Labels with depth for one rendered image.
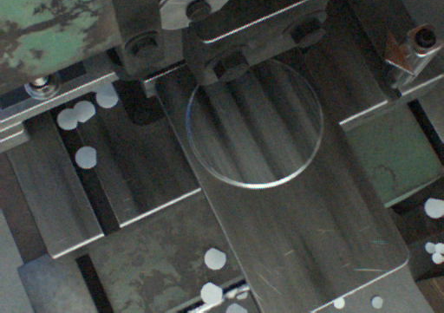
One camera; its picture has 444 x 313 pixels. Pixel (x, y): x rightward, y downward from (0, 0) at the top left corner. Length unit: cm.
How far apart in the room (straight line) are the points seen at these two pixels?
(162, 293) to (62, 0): 49
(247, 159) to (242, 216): 5
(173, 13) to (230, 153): 22
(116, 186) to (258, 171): 16
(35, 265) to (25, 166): 11
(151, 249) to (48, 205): 12
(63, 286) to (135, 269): 8
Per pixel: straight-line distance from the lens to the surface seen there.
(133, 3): 33
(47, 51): 32
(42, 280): 75
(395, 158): 78
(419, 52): 66
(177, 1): 41
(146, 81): 63
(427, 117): 81
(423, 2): 162
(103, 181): 69
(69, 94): 67
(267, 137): 61
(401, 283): 143
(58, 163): 70
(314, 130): 62
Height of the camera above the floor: 137
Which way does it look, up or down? 75 degrees down
